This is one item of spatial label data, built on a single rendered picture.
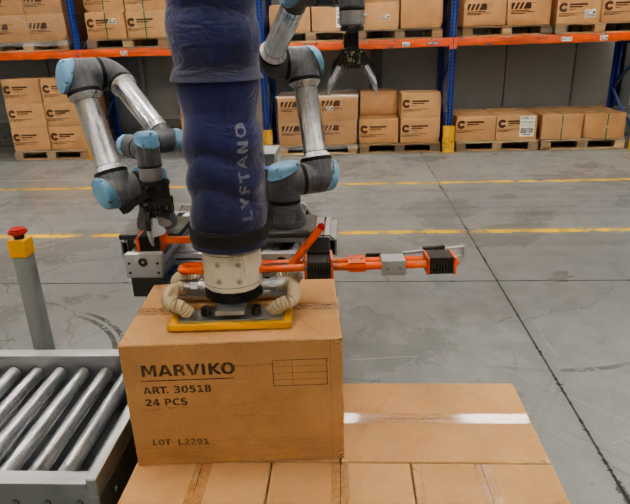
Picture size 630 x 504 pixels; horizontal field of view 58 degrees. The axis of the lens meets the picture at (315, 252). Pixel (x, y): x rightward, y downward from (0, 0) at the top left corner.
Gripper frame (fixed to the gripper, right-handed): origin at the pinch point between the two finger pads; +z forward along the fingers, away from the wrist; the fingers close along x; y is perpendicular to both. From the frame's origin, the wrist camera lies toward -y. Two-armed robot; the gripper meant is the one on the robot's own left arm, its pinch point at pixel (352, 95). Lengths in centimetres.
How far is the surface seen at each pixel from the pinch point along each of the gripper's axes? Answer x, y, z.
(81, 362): -103, 3, 95
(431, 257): 22, 32, 42
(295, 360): -16, 51, 64
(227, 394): -35, 53, 74
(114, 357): -90, 3, 93
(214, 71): -33, 43, -11
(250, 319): -29, 45, 55
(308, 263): -13, 36, 42
